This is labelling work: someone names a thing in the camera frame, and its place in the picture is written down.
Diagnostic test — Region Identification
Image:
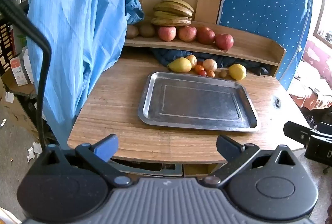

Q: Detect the tan persimmon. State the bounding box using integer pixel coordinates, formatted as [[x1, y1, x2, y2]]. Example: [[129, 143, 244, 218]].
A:
[[185, 54, 198, 68], [202, 59, 218, 72]]

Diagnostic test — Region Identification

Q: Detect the pink-red apple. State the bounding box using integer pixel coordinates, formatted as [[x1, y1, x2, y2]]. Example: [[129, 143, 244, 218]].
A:
[[158, 26, 177, 42], [178, 26, 197, 42]]

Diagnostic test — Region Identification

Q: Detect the yellow pear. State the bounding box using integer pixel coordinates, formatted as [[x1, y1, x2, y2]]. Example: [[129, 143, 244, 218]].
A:
[[167, 57, 193, 73]]

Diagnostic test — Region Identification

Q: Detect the pink sofa cloth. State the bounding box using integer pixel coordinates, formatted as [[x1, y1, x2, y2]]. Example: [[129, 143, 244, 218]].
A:
[[288, 40, 332, 111]]

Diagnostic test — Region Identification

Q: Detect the bunch of ripe bananas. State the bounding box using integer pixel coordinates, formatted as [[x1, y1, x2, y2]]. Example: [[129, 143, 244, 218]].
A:
[[150, 0, 195, 27]]

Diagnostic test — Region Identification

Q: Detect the black plastic crate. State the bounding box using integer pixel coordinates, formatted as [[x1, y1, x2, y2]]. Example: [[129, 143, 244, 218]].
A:
[[0, 16, 16, 75]]

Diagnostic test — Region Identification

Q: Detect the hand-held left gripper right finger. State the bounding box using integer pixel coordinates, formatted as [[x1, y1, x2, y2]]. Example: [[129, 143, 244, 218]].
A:
[[202, 134, 299, 187]]

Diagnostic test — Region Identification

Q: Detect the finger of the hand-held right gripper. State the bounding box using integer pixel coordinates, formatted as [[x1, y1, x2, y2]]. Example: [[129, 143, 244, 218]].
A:
[[283, 121, 321, 146]]

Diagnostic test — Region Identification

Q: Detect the dark blue cloth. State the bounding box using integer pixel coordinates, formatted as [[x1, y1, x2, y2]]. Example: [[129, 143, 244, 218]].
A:
[[151, 49, 270, 75]]

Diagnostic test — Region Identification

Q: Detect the yellow lemon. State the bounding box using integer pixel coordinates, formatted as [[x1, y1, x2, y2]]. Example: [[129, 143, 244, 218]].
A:
[[228, 64, 247, 81]]

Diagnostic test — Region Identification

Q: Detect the large brown kiwi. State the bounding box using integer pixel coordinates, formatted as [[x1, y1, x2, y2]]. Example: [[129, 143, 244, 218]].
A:
[[137, 23, 156, 38], [126, 25, 140, 39]]

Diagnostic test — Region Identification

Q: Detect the crumpled white paper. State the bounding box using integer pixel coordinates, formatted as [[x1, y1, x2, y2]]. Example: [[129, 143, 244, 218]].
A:
[[27, 141, 42, 163]]

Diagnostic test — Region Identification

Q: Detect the light blue hanging cloth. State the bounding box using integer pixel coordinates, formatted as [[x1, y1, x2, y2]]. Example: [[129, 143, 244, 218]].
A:
[[22, 0, 128, 149]]

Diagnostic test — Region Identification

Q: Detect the black cable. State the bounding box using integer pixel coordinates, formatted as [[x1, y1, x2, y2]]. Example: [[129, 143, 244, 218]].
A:
[[0, 0, 52, 155]]

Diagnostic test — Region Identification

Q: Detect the window frame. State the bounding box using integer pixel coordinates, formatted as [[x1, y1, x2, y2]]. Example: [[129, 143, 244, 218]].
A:
[[312, 0, 332, 48]]

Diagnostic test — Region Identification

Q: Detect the white and red box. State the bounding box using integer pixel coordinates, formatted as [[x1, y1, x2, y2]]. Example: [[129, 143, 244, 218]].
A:
[[10, 55, 29, 86]]

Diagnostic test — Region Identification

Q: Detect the dark red apple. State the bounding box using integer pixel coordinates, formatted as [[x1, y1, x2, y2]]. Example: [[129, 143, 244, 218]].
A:
[[214, 33, 234, 50], [196, 27, 216, 45]]

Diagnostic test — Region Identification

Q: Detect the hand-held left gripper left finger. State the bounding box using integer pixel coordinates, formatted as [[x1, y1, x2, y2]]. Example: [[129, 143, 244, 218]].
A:
[[39, 134, 133, 187]]

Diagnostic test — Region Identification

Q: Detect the metal tray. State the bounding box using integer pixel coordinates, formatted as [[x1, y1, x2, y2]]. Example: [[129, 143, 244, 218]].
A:
[[138, 71, 261, 132]]

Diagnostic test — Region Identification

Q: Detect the wooden desk shelf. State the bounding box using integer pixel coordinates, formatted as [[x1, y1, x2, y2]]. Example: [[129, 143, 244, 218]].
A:
[[124, 20, 287, 76]]

